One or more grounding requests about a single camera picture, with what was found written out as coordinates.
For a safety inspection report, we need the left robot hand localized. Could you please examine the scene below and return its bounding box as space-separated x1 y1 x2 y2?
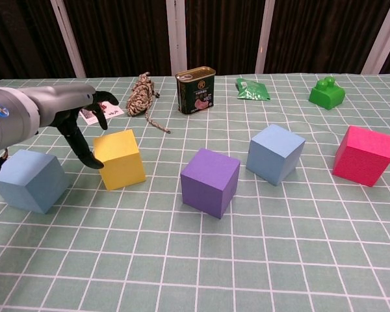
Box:
35 83 120 170

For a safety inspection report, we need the yellow foam cube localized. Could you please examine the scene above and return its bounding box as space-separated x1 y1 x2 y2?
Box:
93 129 147 191

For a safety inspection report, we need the purple foam cube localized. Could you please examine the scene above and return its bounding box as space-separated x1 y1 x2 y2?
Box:
180 148 241 220

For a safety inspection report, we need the light blue foam cube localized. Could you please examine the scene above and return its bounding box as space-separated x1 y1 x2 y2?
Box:
0 149 69 215
246 123 306 187

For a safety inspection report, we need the pink foam cube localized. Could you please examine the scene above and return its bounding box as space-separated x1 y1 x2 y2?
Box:
331 125 390 188

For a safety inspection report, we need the white photo card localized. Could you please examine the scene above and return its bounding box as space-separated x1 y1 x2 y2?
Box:
79 99 124 126

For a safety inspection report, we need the dark green meat tin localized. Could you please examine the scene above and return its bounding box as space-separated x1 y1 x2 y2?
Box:
175 66 216 116

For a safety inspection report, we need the green snack packet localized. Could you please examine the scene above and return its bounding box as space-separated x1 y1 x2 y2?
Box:
236 77 271 101

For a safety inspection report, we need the green checked tablecloth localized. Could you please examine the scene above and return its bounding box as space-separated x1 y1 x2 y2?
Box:
0 73 390 312

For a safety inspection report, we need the green studded toy brick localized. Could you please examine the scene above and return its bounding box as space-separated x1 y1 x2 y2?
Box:
309 75 346 111

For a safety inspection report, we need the camouflage rope bundle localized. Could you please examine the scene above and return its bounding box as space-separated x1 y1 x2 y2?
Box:
125 72 172 134

